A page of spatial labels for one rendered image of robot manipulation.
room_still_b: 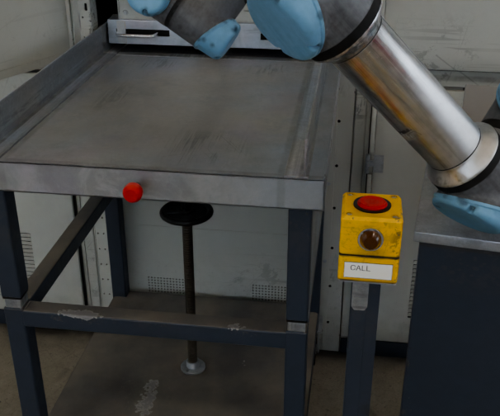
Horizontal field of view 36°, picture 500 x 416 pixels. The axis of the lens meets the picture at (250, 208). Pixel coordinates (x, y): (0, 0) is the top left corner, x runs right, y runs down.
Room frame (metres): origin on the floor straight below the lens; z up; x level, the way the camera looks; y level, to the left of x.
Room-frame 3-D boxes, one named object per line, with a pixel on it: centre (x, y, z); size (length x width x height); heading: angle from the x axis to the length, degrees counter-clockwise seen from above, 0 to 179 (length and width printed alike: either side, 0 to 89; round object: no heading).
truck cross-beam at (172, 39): (1.88, 0.08, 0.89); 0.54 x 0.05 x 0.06; 82
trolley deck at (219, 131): (1.49, 0.14, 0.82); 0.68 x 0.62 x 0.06; 172
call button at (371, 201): (0.91, -0.16, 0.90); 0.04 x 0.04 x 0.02
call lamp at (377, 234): (0.86, -0.16, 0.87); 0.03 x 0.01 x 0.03; 82
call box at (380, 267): (0.91, -0.16, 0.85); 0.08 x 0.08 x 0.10; 82
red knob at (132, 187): (1.13, 0.19, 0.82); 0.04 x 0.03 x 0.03; 172
